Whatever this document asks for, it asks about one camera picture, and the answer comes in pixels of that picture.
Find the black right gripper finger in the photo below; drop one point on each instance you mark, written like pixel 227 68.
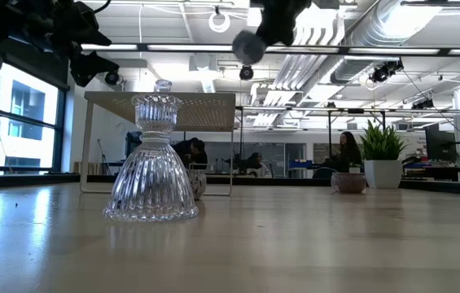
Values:
pixel 276 34

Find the black tripod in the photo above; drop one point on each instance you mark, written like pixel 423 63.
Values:
pixel 103 158

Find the clear ribbed glass candlestick holder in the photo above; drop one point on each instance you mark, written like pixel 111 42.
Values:
pixel 163 85
pixel 150 171

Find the white perforated metal shelf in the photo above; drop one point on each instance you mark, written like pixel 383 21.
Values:
pixel 209 110

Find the black ceiling spotlight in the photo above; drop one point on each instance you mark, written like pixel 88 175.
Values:
pixel 111 77
pixel 423 104
pixel 385 71
pixel 246 73

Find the green plant in white pot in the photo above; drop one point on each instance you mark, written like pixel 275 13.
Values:
pixel 382 173

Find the blue patterned candle jar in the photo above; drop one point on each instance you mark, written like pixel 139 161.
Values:
pixel 248 48

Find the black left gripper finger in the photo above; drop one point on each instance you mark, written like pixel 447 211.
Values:
pixel 89 28
pixel 91 67

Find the black computer monitor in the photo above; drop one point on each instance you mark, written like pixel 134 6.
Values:
pixel 440 142

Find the person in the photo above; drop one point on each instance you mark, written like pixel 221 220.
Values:
pixel 348 154
pixel 258 167
pixel 193 152

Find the white purple patterned candle jar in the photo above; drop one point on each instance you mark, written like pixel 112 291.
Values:
pixel 200 183

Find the black window frame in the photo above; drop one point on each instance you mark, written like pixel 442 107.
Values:
pixel 62 130

